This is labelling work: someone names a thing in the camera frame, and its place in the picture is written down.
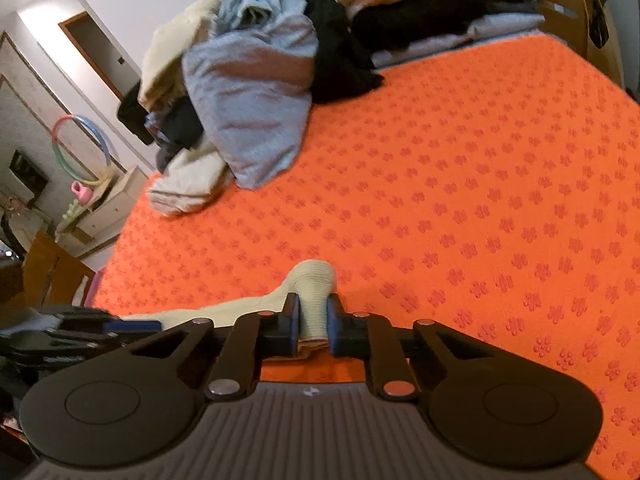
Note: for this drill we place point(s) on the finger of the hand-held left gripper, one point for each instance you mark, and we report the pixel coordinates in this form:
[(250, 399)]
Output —
[(132, 326), (95, 346)]

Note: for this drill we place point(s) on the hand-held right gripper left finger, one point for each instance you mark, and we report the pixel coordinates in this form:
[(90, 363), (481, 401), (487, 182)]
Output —
[(292, 327)]

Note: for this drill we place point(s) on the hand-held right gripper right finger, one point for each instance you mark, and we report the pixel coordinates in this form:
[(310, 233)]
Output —
[(332, 327)]

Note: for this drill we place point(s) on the beige garment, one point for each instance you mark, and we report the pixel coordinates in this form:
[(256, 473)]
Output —
[(312, 285)]

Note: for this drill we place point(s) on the wooden chair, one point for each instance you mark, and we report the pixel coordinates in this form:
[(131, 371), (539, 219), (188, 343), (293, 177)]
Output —
[(50, 270)]

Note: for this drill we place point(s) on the beige drawer cabinet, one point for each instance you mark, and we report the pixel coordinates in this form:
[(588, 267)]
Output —
[(112, 205)]

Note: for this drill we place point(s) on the pink watering can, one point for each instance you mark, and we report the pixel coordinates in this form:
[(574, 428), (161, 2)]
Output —
[(80, 192)]

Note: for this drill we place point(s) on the off-white cloth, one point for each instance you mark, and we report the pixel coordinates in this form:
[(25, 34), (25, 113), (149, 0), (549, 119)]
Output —
[(190, 185)]

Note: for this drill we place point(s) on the orange patterned blanket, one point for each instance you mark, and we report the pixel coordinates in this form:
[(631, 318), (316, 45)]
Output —
[(450, 185)]

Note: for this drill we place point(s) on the dark navy garment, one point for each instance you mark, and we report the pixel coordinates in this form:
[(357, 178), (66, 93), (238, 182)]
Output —
[(175, 130)]

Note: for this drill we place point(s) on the pastel hula hoop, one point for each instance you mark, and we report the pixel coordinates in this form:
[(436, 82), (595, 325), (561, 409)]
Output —
[(56, 132)]

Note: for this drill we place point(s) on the light grey garment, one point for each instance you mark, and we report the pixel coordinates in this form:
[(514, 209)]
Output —
[(250, 100)]

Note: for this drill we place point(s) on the black crumpled garment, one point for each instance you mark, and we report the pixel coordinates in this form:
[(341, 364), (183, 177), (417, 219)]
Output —
[(340, 55)]

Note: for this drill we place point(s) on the brown wooden door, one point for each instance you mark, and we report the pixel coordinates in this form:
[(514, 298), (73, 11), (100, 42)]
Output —
[(100, 55)]

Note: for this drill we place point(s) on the cream garment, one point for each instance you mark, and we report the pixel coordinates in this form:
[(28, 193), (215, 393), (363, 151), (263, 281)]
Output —
[(170, 50)]

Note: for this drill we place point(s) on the pale blue-grey garment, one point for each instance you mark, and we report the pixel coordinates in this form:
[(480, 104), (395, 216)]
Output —
[(255, 5)]

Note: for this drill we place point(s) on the grey folded garment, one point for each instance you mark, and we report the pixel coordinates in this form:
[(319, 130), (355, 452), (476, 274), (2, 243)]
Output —
[(480, 32)]

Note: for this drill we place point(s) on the black wall panel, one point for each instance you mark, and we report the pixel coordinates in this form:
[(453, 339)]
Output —
[(27, 172)]

